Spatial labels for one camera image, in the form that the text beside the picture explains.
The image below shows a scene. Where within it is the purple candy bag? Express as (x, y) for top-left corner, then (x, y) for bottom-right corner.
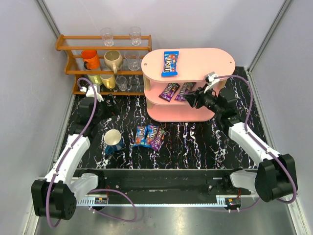
(175, 82), (196, 101)
(151, 128), (167, 151)
(158, 83), (180, 102)

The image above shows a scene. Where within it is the blue candy bag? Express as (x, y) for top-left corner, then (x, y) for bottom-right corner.
(161, 51), (179, 77)
(133, 126), (148, 147)
(144, 125), (159, 147)

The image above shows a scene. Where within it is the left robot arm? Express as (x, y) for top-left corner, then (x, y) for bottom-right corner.
(31, 94), (120, 220)

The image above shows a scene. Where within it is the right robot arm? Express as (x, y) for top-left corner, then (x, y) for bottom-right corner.
(184, 88), (297, 203)

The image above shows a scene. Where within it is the clear glass bottom shelf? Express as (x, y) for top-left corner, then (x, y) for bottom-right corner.
(115, 76), (128, 92)

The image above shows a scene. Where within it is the clear glass shelf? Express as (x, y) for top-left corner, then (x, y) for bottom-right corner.
(124, 50), (140, 71)
(115, 76), (128, 92)

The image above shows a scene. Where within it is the pink three-tier shelf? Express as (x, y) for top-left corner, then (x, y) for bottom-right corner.
(141, 48), (236, 122)

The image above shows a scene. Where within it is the clear glass middle shelf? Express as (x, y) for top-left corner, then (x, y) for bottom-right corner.
(124, 50), (140, 71)

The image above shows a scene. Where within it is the yellow mug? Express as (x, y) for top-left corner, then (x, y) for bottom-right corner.
(100, 74), (115, 90)

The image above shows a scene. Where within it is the light green mug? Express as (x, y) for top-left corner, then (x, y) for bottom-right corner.
(88, 74), (103, 86)

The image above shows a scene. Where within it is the blue mug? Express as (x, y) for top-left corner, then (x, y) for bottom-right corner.
(104, 129), (124, 154)

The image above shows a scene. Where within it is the orange wooden cup rack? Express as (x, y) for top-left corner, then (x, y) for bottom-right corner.
(55, 34), (152, 95)

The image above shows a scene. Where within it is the beige mug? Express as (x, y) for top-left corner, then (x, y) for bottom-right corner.
(104, 50), (123, 74)

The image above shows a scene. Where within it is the orange mug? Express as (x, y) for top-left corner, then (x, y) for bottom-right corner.
(81, 49), (100, 70)

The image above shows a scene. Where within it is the clear glass top left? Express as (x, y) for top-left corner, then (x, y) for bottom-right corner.
(100, 27), (114, 47)

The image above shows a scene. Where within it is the clear glass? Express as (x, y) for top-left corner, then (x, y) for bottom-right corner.
(100, 27), (114, 47)
(129, 26), (141, 46)

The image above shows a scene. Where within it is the clear glass top right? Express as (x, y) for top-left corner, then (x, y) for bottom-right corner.
(129, 26), (141, 46)

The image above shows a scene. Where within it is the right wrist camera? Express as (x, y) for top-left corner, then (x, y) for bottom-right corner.
(204, 71), (219, 93)

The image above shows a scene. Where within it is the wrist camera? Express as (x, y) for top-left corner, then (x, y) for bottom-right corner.
(204, 71), (219, 93)
(80, 84), (104, 102)

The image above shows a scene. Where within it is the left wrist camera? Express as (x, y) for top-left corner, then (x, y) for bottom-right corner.
(80, 84), (104, 102)

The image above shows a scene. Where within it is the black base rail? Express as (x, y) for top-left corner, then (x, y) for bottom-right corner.
(74, 169), (251, 196)

